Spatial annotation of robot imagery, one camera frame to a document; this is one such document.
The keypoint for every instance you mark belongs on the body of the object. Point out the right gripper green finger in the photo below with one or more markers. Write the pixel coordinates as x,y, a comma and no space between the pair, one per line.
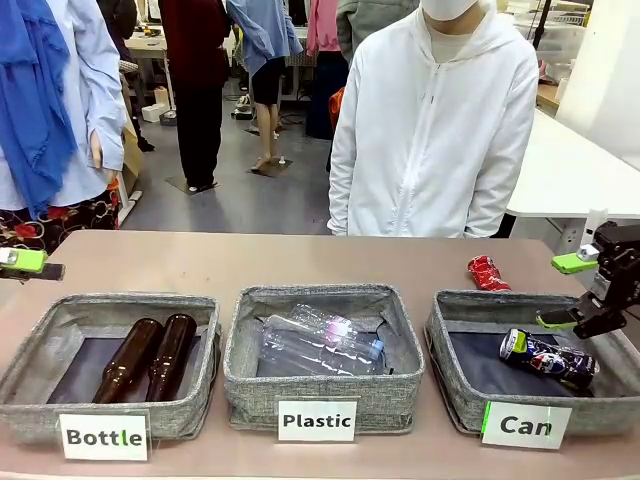
572,261
590,317

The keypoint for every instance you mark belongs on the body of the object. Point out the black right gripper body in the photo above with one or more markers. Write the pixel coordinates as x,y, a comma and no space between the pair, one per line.
625,260

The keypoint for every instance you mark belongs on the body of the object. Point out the crushed black soda can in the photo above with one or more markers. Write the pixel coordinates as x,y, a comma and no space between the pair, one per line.
545,357

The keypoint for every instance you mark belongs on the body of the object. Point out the brown glass bottle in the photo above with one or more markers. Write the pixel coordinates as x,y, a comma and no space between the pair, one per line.
127,360
175,355

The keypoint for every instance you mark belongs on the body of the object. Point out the clear bottle with blue cap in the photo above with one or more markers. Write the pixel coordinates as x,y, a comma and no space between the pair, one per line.
361,348

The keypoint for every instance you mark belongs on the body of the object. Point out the large clear plastic bottle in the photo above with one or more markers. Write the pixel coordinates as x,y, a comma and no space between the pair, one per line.
310,317

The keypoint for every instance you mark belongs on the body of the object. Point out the person's right forearm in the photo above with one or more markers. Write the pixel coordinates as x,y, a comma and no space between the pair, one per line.
342,195

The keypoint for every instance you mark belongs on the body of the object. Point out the person's left forearm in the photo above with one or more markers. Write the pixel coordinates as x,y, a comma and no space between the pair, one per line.
492,200

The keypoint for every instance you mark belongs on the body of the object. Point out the crushed red soda can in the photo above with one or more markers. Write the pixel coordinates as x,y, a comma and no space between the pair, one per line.
487,272

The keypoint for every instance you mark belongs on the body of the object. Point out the white Can label sign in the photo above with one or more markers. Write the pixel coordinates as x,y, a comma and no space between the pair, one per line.
525,425

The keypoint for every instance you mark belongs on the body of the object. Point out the grey fabric basket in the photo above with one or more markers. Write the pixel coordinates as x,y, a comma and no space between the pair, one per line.
250,395
450,360
30,410

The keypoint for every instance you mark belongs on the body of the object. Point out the red floral black skirt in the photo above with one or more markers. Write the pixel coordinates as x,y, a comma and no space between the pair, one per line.
30,230

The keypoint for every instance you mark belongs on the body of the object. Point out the white table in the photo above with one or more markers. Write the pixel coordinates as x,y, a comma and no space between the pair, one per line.
570,165

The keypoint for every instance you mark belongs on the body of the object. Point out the mannequin hand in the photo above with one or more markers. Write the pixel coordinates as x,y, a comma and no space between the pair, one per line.
102,162

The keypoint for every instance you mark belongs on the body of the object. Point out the brown cardboard sheet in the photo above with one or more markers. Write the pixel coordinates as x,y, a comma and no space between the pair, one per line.
131,160

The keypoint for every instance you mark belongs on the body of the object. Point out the blue scarf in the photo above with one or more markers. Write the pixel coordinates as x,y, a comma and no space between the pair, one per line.
30,100

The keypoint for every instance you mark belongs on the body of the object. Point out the light blue shirt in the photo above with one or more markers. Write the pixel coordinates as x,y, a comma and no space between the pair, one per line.
97,100

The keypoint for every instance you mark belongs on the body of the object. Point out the person in white hoodie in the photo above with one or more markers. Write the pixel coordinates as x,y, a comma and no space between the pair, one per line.
430,150

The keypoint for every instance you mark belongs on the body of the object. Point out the white box on floor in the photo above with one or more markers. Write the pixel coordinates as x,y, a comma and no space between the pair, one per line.
152,113

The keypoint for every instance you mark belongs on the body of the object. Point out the white Bottle label sign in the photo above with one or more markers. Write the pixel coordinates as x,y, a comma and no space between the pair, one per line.
105,436

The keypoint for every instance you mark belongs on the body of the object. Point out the clear plastic storage drawers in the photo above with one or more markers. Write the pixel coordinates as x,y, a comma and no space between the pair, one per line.
565,37

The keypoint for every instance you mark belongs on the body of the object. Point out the black pole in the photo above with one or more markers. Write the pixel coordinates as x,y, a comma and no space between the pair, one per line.
544,25

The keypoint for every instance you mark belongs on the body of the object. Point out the white background desk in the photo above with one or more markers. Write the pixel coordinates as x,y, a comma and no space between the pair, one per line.
147,45

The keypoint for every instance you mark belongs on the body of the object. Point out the figure in dark red garment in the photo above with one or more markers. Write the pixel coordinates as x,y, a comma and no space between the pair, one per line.
200,75

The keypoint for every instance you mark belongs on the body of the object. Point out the white face mask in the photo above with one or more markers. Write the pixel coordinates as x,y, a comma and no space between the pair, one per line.
450,7

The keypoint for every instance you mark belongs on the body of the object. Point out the white Plastic label sign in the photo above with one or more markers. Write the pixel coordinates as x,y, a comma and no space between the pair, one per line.
316,420

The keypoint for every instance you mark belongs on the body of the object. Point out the person in grey jacket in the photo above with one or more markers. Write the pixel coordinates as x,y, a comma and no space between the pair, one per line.
370,25

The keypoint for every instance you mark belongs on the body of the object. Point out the mannequin in blue shirt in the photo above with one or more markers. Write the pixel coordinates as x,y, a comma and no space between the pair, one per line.
265,40

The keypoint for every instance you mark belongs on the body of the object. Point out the pink garment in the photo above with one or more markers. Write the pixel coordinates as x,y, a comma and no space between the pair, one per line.
322,25

